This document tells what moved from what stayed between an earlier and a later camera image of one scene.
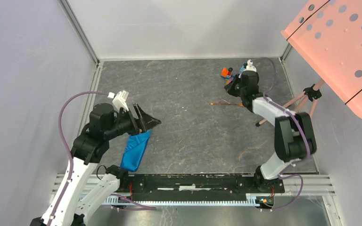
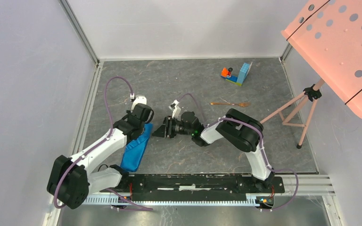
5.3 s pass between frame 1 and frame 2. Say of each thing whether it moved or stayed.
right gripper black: moved
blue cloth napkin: stayed
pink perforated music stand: stayed
